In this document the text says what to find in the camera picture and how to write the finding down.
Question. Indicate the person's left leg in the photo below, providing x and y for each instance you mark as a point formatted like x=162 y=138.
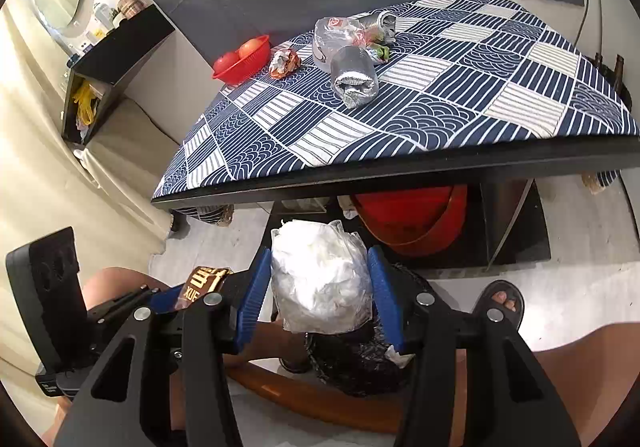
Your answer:
x=115 y=284

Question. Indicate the brown snack wrapper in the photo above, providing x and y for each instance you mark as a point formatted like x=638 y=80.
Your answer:
x=206 y=279

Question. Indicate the red tomato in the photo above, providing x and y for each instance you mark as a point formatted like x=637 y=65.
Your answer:
x=227 y=61
x=249 y=48

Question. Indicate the beige cloth cover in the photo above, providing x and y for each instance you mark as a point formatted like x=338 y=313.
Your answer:
x=40 y=167

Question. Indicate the person's left black sandal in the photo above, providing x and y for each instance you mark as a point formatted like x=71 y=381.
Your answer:
x=294 y=366

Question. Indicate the black wall shelf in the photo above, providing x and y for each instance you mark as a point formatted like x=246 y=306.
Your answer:
x=120 y=57

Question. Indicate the person's right leg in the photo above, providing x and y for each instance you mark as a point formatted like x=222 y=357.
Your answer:
x=575 y=377

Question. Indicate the crumpled orange white wrapper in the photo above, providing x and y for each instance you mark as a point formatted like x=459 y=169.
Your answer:
x=284 y=63

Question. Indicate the clear plastic bag red print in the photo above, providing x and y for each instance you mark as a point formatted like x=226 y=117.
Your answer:
x=332 y=39

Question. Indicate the person's black sandal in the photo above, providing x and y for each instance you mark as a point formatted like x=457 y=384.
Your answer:
x=500 y=304
x=294 y=366

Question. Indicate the red plastic bucket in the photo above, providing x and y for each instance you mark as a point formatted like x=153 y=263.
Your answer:
x=405 y=219

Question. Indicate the green red crumpled wrapper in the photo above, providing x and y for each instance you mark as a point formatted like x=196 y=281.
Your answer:
x=379 y=52

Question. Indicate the small silver foil bag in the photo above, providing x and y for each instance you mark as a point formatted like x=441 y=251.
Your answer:
x=377 y=26

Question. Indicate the clear bag of white tissues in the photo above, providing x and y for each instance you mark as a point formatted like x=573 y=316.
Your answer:
x=320 y=277

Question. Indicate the red plastic basket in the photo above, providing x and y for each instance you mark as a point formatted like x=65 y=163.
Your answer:
x=247 y=69

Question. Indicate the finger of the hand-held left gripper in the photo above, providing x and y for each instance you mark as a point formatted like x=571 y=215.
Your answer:
x=160 y=299

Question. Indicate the person's right black sandal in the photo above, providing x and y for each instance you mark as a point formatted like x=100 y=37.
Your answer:
x=500 y=304

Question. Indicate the blue patterned tablecloth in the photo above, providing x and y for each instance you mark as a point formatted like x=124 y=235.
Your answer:
x=450 y=92

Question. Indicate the copper coloured jar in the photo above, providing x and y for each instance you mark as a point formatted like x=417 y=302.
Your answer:
x=129 y=7

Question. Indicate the large silver foil bag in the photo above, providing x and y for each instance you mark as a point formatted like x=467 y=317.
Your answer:
x=354 y=77

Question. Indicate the black coffee table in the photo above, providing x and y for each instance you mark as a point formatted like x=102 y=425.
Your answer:
x=400 y=168

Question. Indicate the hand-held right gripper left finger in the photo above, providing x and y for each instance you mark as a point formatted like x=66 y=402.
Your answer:
x=252 y=289

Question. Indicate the person's leg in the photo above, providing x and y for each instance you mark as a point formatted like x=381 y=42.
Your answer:
x=575 y=377
x=115 y=284

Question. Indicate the trash bin with black bag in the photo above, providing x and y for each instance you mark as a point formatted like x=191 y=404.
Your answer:
x=350 y=364

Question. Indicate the white cosmetic bottle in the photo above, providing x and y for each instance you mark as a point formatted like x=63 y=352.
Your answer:
x=104 y=17

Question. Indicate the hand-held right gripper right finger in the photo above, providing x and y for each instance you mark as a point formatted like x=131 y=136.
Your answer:
x=386 y=299

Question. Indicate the brown wooden stool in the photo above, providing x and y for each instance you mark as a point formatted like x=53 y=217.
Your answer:
x=310 y=397

